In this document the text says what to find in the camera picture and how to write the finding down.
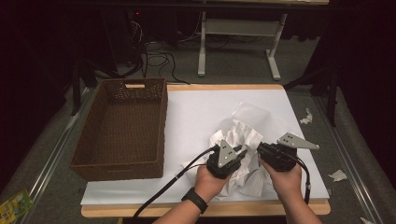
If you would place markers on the white paper scrap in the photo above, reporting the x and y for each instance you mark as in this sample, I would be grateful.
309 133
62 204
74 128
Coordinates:
337 175
365 221
307 117

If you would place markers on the black stand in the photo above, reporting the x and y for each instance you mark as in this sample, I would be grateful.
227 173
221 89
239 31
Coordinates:
75 90
332 99

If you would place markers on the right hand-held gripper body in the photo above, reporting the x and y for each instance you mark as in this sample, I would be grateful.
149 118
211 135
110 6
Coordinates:
277 155

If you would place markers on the black wristwatch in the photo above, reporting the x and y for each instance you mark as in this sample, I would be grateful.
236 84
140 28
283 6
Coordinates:
194 199

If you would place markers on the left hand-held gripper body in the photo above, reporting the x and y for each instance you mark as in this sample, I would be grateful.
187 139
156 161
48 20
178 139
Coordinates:
225 155

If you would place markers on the white cloth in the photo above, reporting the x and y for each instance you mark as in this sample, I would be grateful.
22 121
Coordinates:
243 133

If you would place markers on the green and yellow packet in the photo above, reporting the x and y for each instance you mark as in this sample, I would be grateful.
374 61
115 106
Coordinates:
14 207

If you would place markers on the black computer tower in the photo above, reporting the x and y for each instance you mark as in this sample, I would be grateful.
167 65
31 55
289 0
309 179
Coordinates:
124 34

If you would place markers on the white metal desk frame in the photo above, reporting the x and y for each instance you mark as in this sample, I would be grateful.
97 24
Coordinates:
239 26

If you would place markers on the brown woven basket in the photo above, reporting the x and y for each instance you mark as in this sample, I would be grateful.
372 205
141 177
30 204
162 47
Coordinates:
124 130

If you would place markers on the metal floor rail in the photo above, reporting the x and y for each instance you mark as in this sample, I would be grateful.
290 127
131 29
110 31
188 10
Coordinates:
53 158
348 161

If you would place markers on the person's left hand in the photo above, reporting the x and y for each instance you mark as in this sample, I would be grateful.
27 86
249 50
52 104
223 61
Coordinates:
208 185

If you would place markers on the person's right hand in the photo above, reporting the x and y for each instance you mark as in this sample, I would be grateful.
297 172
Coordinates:
286 183

